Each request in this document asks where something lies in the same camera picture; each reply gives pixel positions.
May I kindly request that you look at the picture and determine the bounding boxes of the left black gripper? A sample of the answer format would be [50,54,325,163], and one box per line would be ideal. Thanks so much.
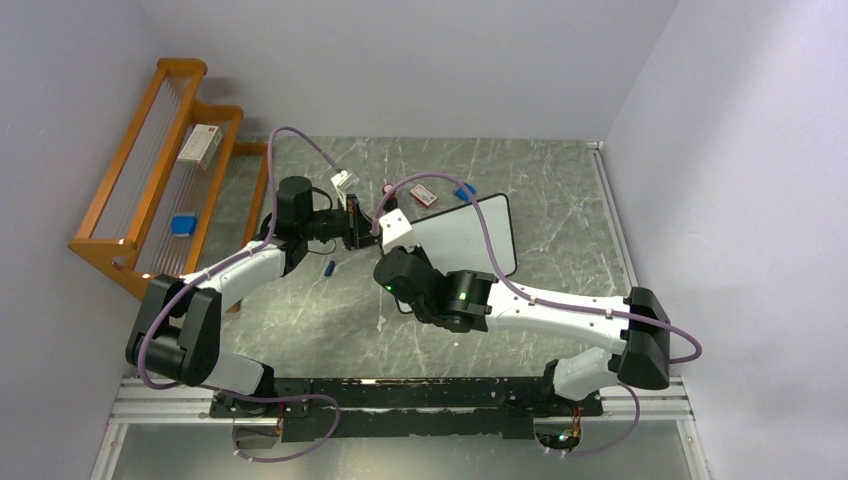
[300,194,376,252]

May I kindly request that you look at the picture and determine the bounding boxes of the blue marker cap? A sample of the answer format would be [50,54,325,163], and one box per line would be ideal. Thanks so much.
[324,260,336,277]

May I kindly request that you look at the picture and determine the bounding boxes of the white whiteboard black frame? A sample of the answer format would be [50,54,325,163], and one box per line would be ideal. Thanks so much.
[411,193,518,276]

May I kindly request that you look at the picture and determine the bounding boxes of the orange wooden shelf rack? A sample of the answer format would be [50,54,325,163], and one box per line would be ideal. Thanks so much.
[69,58,268,298]

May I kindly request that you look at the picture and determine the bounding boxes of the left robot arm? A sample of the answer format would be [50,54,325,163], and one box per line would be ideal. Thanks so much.
[125,170,376,416]

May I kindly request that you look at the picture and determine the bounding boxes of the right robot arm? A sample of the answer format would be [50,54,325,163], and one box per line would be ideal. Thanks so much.
[373,247,670,414]

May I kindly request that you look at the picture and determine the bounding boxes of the red black stamp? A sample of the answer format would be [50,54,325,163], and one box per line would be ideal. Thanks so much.
[382,184,396,200]

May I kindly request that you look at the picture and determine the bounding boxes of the red white small box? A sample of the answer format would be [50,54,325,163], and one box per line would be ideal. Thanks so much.
[410,184,438,209]

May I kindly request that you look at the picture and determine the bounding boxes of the blue eraser block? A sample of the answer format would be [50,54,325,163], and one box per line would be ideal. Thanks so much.
[454,183,476,203]

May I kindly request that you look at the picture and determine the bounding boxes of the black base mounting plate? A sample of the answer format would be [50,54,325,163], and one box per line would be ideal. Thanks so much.
[210,376,603,442]

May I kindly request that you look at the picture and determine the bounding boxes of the blue object on shelf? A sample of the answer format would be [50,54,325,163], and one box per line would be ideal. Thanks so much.
[170,213,198,238]

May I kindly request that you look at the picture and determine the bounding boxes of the white red box on shelf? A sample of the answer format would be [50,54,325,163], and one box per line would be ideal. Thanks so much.
[177,123,222,170]

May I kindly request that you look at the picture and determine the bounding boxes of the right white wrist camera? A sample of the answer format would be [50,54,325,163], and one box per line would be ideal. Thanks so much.
[378,209,420,254]

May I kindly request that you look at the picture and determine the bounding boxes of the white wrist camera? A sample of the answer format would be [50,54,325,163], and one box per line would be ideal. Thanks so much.
[378,209,420,254]
[331,169,359,202]

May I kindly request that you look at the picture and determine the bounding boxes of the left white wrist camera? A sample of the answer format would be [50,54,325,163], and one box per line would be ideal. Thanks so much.
[331,169,359,202]

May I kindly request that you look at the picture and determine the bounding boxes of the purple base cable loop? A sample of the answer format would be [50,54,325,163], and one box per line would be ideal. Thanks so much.
[230,390,343,464]

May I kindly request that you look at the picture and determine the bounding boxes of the aluminium frame rail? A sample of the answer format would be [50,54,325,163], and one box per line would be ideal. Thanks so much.
[91,377,713,479]

